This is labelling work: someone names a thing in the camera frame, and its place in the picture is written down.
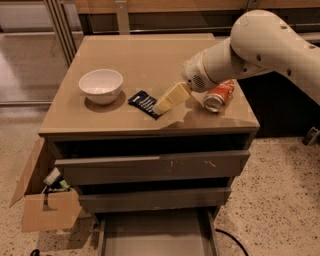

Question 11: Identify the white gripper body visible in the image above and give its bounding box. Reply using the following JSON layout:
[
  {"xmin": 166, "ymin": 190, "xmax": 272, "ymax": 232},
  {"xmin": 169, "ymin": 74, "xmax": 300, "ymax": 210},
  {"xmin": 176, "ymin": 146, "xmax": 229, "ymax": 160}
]
[{"xmin": 181, "ymin": 51, "xmax": 217, "ymax": 93}]

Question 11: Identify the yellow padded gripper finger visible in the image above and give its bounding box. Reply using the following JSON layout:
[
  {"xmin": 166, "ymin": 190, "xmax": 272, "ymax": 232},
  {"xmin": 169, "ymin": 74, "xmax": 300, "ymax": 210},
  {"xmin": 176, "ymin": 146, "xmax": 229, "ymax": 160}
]
[{"xmin": 153, "ymin": 82, "xmax": 192, "ymax": 115}]

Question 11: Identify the dark blue rxbar wrapper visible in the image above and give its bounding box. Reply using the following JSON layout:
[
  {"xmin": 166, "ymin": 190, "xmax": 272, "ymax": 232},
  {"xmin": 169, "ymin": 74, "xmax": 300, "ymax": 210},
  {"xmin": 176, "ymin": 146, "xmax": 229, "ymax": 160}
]
[{"xmin": 128, "ymin": 90, "xmax": 160, "ymax": 120}]

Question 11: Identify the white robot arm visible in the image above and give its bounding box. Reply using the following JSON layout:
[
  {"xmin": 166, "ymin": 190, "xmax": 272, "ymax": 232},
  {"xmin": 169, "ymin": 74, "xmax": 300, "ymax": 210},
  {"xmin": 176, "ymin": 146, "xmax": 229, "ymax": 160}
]
[{"xmin": 153, "ymin": 10, "xmax": 320, "ymax": 115}]

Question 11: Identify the grey drawer cabinet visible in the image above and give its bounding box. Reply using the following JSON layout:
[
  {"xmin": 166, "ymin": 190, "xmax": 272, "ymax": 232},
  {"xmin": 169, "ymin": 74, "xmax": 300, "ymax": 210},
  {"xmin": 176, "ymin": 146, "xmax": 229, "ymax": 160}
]
[{"xmin": 37, "ymin": 32, "xmax": 260, "ymax": 256}]

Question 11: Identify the grey top drawer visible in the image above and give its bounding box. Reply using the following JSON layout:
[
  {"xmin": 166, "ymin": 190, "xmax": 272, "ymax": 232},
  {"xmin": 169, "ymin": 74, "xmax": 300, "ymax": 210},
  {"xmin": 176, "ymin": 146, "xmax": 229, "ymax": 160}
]
[{"xmin": 55, "ymin": 150, "xmax": 250, "ymax": 185}]

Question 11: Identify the grey drawer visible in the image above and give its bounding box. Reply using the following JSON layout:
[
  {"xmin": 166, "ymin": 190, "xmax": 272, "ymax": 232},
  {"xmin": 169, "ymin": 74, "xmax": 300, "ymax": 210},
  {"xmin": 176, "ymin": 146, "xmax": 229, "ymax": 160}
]
[
  {"xmin": 79, "ymin": 187, "xmax": 231, "ymax": 213},
  {"xmin": 55, "ymin": 150, "xmax": 250, "ymax": 185},
  {"xmin": 97, "ymin": 208, "xmax": 220, "ymax": 256}
]

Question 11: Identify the grey middle drawer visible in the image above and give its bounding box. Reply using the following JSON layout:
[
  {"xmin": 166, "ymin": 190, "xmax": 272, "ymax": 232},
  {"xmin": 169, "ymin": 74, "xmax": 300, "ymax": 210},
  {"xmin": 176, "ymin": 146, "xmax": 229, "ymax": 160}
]
[{"xmin": 79, "ymin": 187, "xmax": 231, "ymax": 213}]

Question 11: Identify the grey bottom drawer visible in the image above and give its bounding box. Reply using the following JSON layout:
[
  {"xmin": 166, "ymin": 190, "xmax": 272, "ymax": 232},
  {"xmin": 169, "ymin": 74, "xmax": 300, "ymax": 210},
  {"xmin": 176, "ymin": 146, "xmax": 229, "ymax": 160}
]
[{"xmin": 97, "ymin": 208, "xmax": 220, "ymax": 256}]

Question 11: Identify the orange soda can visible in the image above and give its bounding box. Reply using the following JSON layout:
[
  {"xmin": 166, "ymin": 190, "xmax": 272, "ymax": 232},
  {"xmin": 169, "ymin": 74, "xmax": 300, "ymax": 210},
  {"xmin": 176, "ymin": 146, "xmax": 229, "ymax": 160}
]
[{"xmin": 203, "ymin": 80, "xmax": 234, "ymax": 113}]

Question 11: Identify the white ceramic bowl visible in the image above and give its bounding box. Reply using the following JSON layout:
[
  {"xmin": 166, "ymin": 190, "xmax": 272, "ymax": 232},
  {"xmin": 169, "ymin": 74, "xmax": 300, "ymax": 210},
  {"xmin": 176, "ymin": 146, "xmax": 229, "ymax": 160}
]
[{"xmin": 79, "ymin": 69, "xmax": 123, "ymax": 105}]

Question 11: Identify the green packet in box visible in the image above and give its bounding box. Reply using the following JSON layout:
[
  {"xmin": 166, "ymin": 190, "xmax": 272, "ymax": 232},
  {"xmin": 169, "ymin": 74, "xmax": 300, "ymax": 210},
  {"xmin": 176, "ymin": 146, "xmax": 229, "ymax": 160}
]
[{"xmin": 59, "ymin": 180, "xmax": 70, "ymax": 190}]

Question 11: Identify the white packet in box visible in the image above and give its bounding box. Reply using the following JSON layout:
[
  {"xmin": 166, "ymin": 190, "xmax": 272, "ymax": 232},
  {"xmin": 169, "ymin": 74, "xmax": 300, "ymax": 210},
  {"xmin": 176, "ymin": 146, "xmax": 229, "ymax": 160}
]
[{"xmin": 44, "ymin": 168, "xmax": 61, "ymax": 186}]

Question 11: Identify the brown cardboard box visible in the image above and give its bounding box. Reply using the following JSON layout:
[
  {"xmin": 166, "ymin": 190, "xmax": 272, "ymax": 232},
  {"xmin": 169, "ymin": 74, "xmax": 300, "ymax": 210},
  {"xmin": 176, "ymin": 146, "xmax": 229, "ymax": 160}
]
[{"xmin": 10, "ymin": 138, "xmax": 81, "ymax": 232}]

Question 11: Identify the metal railing frame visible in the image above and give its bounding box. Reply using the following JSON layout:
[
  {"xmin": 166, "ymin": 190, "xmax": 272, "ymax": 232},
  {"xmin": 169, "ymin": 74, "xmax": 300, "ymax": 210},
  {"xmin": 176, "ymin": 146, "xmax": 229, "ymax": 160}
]
[{"xmin": 43, "ymin": 0, "xmax": 320, "ymax": 67}]

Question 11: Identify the black floor cable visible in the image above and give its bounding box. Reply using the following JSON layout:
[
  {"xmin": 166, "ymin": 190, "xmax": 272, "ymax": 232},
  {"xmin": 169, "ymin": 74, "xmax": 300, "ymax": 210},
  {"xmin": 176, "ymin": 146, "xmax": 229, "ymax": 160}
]
[{"xmin": 215, "ymin": 228, "xmax": 250, "ymax": 256}]

